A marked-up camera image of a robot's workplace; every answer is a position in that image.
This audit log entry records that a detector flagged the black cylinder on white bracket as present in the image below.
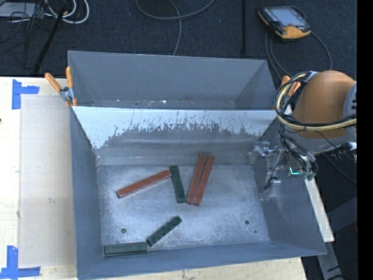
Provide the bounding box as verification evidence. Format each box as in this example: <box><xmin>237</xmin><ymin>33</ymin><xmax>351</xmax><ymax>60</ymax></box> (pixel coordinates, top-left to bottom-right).
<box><xmin>332</xmin><ymin>141</ymin><xmax>357</xmax><ymax>154</ymax></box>

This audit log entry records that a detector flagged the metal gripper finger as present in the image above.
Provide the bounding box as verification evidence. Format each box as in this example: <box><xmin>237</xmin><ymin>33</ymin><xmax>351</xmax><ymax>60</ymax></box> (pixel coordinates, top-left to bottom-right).
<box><xmin>260</xmin><ymin>176</ymin><xmax>283</xmax><ymax>201</ymax></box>
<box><xmin>248</xmin><ymin>141</ymin><xmax>279</xmax><ymax>165</ymax></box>

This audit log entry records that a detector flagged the dark green flat block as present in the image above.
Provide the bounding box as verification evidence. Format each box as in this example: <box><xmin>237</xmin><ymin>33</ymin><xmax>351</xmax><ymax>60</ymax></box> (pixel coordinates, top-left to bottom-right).
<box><xmin>168</xmin><ymin>164</ymin><xmax>187</xmax><ymax>204</ymax></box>
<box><xmin>103</xmin><ymin>241</ymin><xmax>149</xmax><ymax>257</ymax></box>
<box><xmin>145</xmin><ymin>215</ymin><xmax>183</xmax><ymax>248</ymax></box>

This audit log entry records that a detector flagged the grey metal bin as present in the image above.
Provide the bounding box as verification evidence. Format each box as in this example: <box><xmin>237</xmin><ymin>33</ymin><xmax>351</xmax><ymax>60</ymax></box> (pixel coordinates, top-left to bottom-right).
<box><xmin>66</xmin><ymin>50</ymin><xmax>328</xmax><ymax>280</ymax></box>

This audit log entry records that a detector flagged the pale flat board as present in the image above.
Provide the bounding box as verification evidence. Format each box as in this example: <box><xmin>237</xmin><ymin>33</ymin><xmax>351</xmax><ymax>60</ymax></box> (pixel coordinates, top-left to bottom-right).
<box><xmin>17</xmin><ymin>93</ymin><xmax>78</xmax><ymax>270</ymax></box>

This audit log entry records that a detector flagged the red-brown flat block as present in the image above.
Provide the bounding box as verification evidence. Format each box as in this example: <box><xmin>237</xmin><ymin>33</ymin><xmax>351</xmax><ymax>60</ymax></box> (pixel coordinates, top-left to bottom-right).
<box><xmin>186</xmin><ymin>152</ymin><xmax>208</xmax><ymax>205</ymax></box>
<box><xmin>192</xmin><ymin>155</ymin><xmax>216</xmax><ymax>207</ymax></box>
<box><xmin>115</xmin><ymin>169</ymin><xmax>173</xmax><ymax>200</ymax></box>

